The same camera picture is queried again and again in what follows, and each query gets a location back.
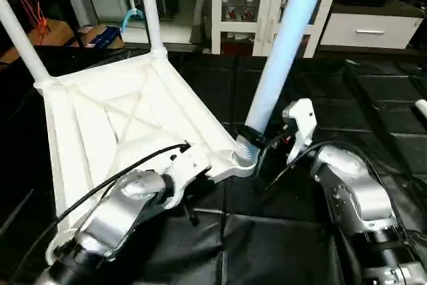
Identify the white glass-door cabinet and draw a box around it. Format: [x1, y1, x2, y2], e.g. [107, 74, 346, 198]
[210, 0, 346, 58]

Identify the black work mat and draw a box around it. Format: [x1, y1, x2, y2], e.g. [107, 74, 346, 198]
[0, 41, 427, 285]

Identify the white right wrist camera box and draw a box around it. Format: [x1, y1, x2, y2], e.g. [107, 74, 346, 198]
[281, 97, 318, 166]

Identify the white drawer unit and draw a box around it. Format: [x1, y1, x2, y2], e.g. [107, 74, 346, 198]
[320, 13, 425, 50]

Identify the blue plastic bag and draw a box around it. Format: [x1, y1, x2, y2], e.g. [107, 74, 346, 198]
[93, 27, 126, 50]

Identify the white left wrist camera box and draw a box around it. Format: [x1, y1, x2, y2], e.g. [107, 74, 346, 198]
[159, 143, 213, 210]

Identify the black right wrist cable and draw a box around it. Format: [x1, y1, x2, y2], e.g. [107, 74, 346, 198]
[252, 131, 376, 194]

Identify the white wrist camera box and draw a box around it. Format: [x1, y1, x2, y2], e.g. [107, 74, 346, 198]
[159, 143, 213, 210]
[281, 97, 318, 166]

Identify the white plastic table top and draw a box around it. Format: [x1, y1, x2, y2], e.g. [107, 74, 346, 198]
[35, 47, 262, 267]

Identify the brown cardboard box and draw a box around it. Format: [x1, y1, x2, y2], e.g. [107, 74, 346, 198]
[77, 25, 107, 47]

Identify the white plastic table leg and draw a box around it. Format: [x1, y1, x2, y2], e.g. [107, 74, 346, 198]
[414, 98, 427, 120]
[230, 0, 333, 167]
[136, 0, 168, 57]
[0, 0, 53, 89]

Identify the red cable bundle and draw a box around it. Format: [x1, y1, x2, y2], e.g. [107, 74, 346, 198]
[5, 0, 53, 47]

